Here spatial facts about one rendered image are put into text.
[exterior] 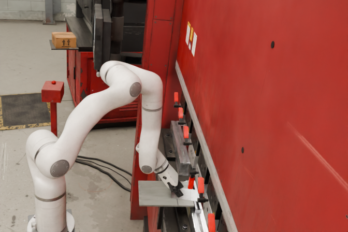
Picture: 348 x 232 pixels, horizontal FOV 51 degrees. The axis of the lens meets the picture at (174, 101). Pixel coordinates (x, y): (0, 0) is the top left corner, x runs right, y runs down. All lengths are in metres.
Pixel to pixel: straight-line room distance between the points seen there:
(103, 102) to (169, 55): 1.10
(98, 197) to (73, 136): 1.99
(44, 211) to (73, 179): 2.00
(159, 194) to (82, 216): 1.42
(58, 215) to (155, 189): 0.53
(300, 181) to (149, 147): 0.93
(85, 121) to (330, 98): 0.93
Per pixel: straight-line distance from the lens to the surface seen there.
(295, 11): 0.86
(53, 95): 3.34
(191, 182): 1.63
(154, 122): 1.59
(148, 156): 1.61
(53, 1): 8.41
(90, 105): 1.39
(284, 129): 0.85
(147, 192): 1.85
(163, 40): 2.38
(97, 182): 3.51
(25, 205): 3.33
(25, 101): 4.93
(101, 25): 2.47
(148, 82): 1.49
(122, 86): 1.35
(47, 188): 1.49
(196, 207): 1.81
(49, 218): 1.58
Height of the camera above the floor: 2.18
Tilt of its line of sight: 25 degrees down
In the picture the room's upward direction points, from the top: 8 degrees clockwise
